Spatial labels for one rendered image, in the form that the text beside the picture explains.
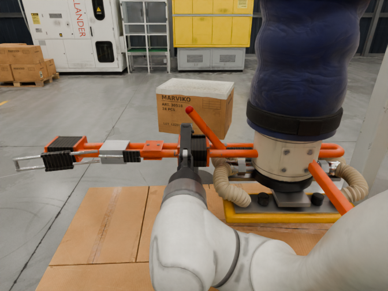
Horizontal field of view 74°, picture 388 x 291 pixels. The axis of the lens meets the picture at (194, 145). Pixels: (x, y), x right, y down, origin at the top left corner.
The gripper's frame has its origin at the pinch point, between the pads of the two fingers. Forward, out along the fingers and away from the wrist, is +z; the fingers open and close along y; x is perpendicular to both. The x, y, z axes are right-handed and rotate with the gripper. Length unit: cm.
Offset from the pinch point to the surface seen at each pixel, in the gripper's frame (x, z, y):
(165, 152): -5.5, -3.7, -0.6
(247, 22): 152, 728, -13
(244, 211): 14.5, -13.9, 10.5
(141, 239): -25, 32, 69
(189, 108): 0.8, -1.8, -12.2
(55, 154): -32.7, -7.4, -2.1
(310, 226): 40.5, 0.3, 29.2
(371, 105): 128, 112, 24
